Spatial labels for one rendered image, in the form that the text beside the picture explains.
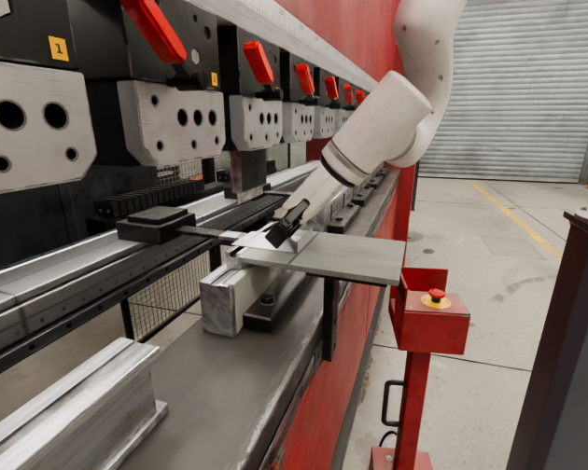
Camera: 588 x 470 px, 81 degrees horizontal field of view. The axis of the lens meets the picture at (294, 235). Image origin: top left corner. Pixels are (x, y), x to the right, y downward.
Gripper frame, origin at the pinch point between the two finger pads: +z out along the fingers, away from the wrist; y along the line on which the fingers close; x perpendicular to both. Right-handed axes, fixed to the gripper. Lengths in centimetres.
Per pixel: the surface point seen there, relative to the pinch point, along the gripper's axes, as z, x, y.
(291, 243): 0.5, 2.7, 0.1
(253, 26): -23.2, -22.9, 4.6
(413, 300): 2.6, 34.6, -27.9
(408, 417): 32, 63, -31
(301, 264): -2.3, 6.5, 8.1
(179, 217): 15.8, -18.5, -1.7
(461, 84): -123, 5, -773
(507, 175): -59, 208, -781
